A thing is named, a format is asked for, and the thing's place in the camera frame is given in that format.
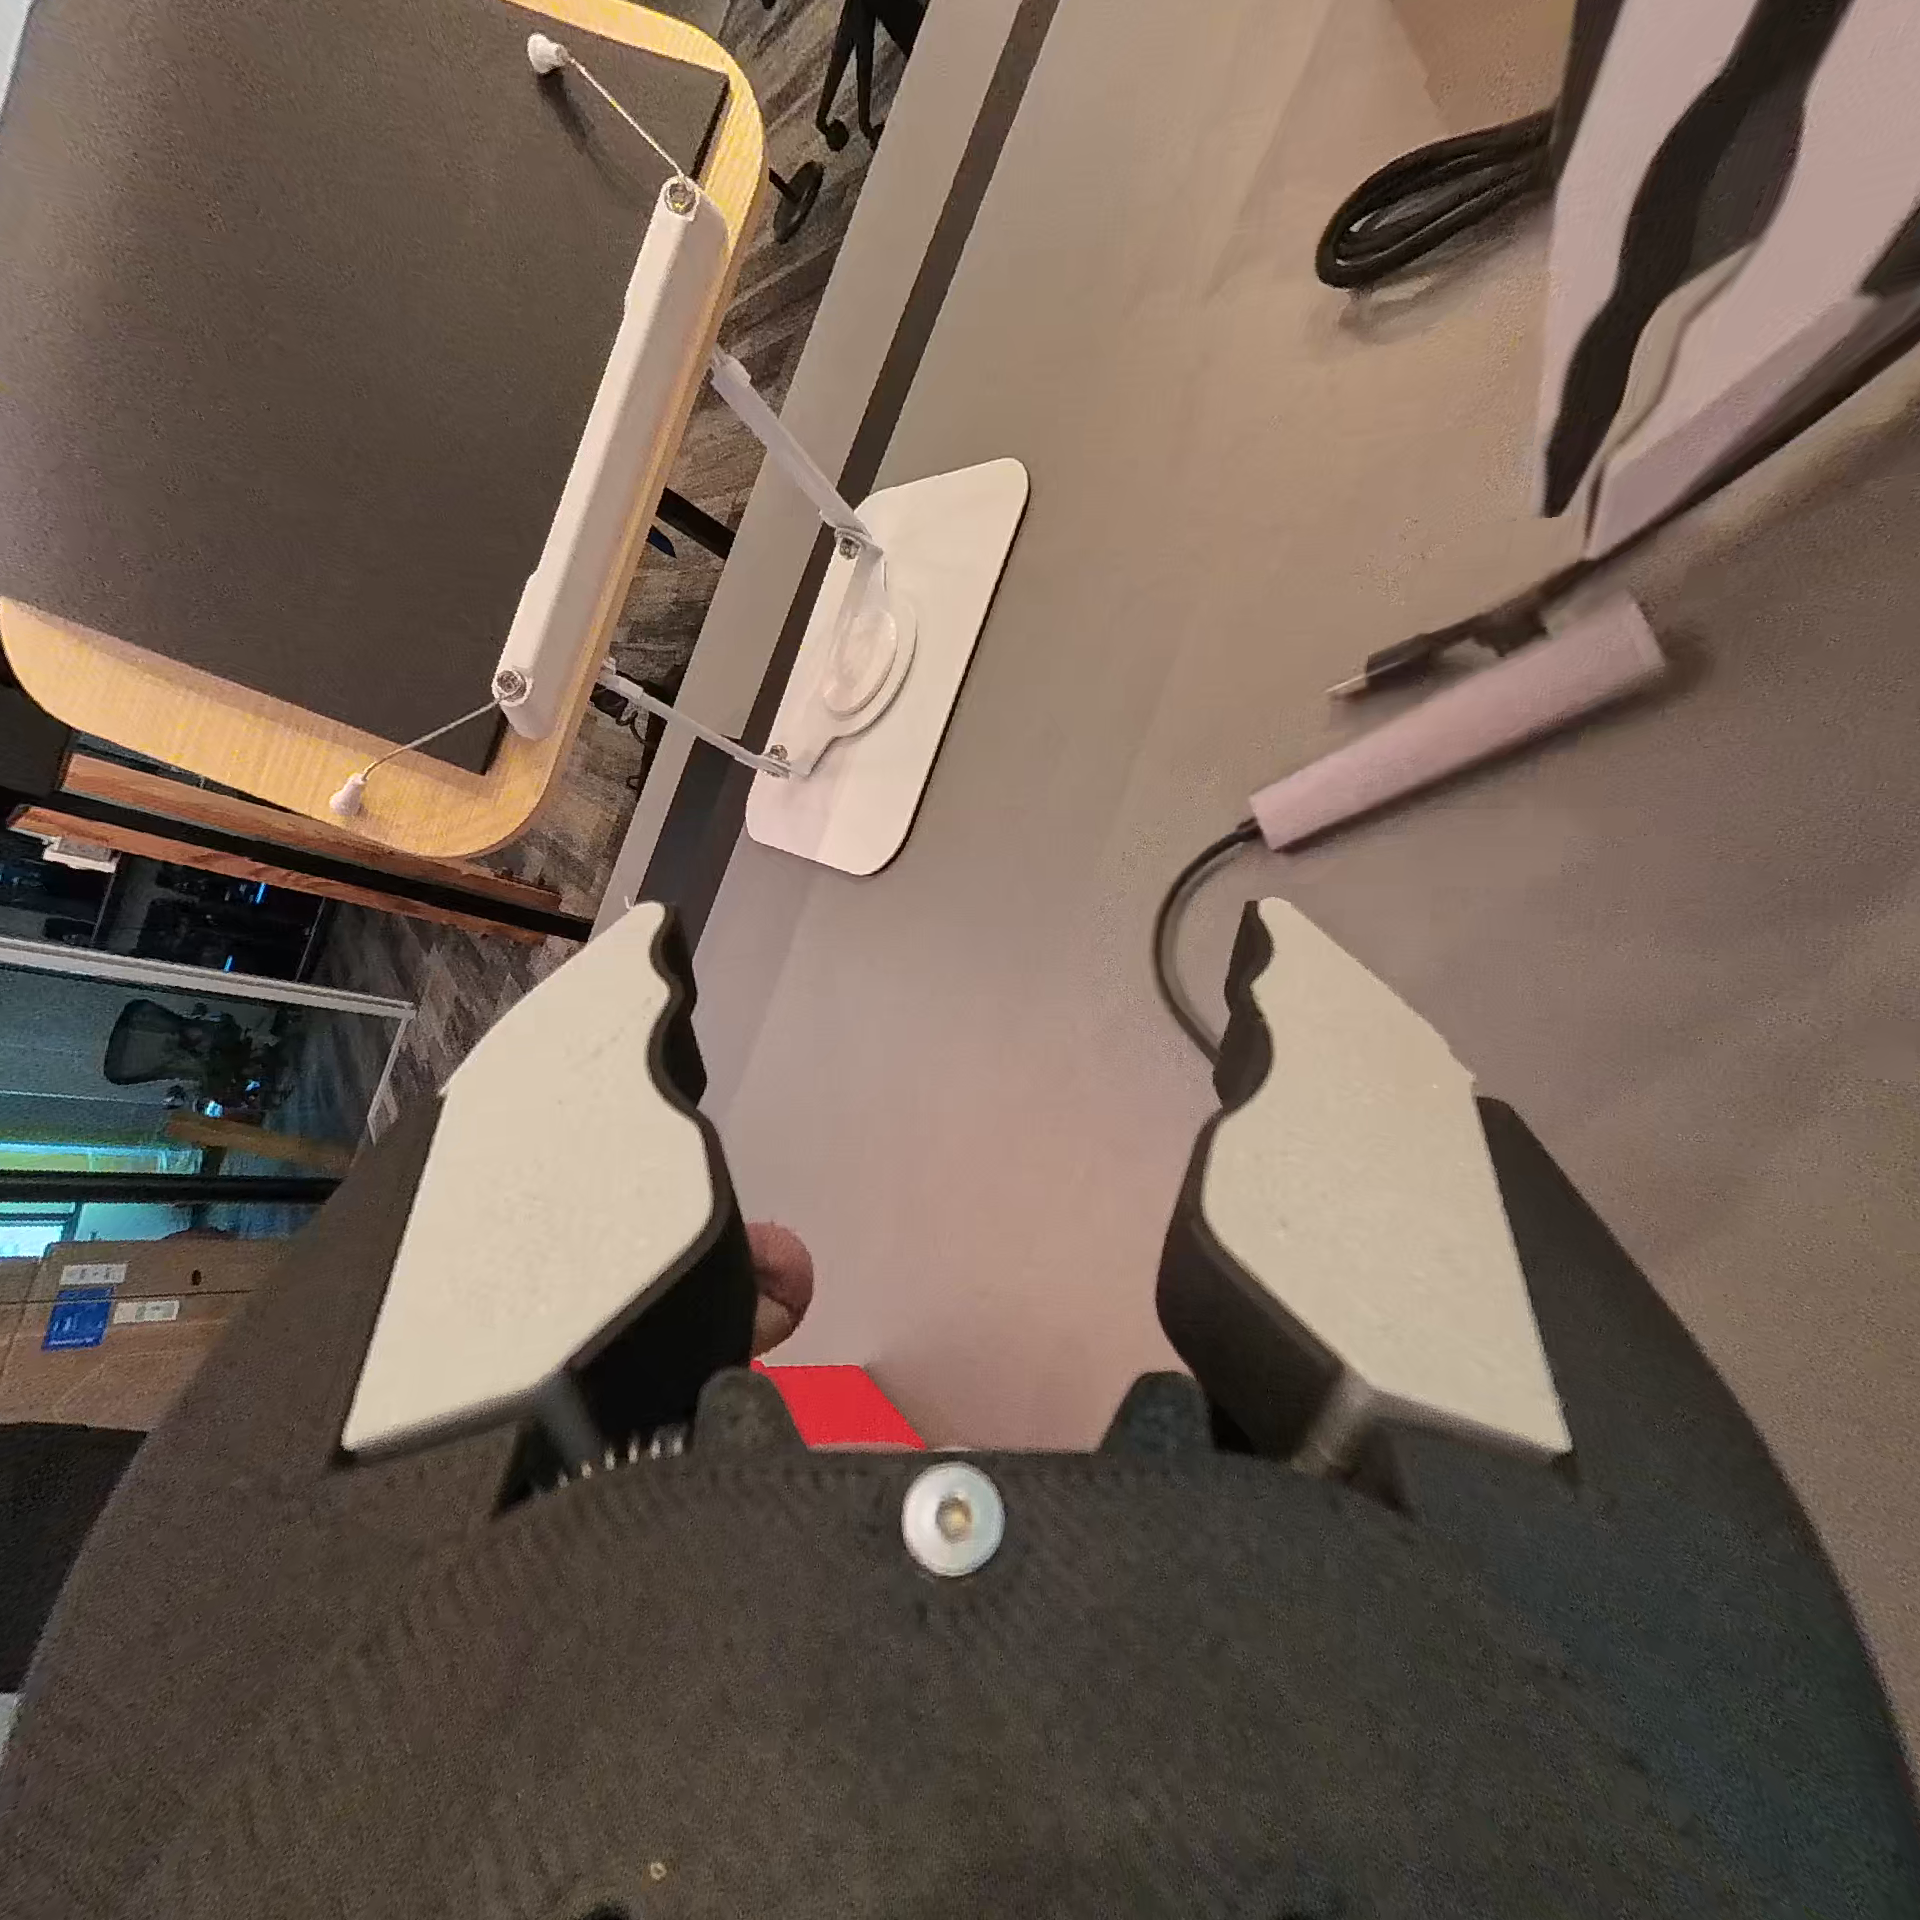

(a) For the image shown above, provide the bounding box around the black office chair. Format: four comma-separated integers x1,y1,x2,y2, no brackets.
105,998,257,1096

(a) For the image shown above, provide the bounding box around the grey usb hub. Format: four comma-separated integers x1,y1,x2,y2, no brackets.
1244,593,1665,849

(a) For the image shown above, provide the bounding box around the red plastic bin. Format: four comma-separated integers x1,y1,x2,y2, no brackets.
753,1364,925,1450

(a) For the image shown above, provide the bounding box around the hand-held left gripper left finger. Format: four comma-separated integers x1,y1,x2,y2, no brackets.
338,900,757,1463

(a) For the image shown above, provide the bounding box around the white tablet stand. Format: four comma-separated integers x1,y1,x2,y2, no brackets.
0,0,757,872

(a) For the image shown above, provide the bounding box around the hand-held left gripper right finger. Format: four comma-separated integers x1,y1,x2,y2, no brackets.
1155,892,1577,1463

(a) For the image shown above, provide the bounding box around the wooden topped desk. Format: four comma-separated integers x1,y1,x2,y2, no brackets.
0,746,587,936

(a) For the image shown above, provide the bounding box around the black usb-c cable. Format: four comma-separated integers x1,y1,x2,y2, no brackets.
1314,111,1593,706

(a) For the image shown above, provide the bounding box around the cardboard box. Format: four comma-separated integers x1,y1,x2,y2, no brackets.
0,1245,301,1435

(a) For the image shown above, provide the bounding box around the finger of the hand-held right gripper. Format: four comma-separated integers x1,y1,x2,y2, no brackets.
1536,0,1779,518
1575,0,1920,562

